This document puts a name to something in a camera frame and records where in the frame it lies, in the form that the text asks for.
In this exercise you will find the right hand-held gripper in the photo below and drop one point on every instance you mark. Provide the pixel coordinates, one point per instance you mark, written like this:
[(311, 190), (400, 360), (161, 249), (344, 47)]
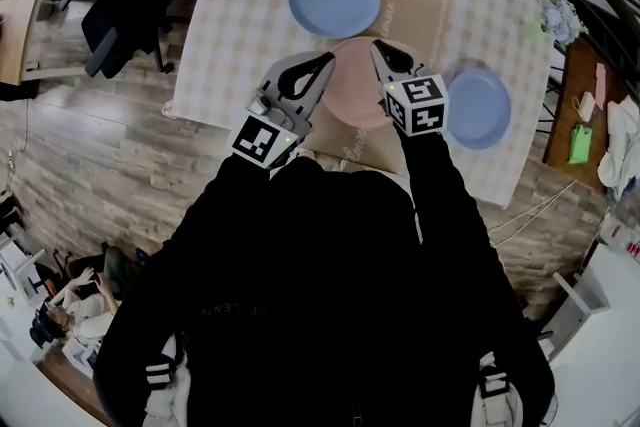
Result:
[(425, 105)]

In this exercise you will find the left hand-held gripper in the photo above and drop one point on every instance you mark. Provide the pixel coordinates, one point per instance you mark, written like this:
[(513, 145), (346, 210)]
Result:
[(257, 140)]

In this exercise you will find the pink plate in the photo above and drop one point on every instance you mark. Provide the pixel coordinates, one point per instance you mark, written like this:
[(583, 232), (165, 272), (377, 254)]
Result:
[(350, 90)]

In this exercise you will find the medium blue plate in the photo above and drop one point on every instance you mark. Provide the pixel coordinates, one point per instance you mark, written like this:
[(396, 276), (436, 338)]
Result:
[(482, 110)]

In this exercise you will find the person's left forearm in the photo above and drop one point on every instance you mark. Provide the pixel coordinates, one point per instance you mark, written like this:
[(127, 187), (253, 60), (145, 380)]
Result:
[(225, 195)]

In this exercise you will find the person's right forearm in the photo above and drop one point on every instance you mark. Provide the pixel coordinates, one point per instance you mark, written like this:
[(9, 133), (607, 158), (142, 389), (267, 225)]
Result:
[(440, 195)]

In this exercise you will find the checked beige tablecloth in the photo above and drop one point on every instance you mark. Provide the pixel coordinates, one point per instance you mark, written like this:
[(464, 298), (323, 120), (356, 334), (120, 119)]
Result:
[(240, 40)]

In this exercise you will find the pale green vase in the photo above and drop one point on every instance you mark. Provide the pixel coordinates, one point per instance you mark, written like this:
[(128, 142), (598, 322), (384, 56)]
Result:
[(532, 31)]

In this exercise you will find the dark wooden side table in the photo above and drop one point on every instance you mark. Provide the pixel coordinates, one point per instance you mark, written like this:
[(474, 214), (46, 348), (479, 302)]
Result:
[(557, 105)]

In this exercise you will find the blue flower bouquet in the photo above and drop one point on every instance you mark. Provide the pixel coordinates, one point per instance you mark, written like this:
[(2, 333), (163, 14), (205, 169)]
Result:
[(562, 15)]

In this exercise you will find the beige small pouch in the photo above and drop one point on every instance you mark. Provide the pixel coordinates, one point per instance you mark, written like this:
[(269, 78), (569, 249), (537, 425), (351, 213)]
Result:
[(586, 106)]

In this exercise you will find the green bag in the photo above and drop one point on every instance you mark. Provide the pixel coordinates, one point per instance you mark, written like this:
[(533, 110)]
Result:
[(580, 145)]

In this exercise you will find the pink flat packet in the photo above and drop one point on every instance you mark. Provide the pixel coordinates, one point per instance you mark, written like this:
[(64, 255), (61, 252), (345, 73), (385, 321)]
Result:
[(601, 82)]

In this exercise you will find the person's black sweater torso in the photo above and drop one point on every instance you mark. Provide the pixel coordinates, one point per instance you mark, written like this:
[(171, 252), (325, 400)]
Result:
[(310, 290)]

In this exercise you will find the black metal railing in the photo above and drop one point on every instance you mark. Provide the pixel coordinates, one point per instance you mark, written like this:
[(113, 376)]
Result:
[(607, 10)]

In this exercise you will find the white crumpled cloth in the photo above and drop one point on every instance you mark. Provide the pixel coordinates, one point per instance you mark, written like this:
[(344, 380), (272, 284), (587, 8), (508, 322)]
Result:
[(622, 140)]

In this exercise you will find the white container red label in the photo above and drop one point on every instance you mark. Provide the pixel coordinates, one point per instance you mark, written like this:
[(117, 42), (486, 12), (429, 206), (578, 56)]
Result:
[(622, 237)]

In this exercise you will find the light wooden desk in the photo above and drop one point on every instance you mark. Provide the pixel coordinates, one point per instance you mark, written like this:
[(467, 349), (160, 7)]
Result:
[(20, 30)]

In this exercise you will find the white shelf unit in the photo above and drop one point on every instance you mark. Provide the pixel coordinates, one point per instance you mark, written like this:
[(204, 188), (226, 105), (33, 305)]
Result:
[(600, 315)]

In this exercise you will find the white office desk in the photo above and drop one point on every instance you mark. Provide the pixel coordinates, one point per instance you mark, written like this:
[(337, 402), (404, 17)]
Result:
[(20, 395)]

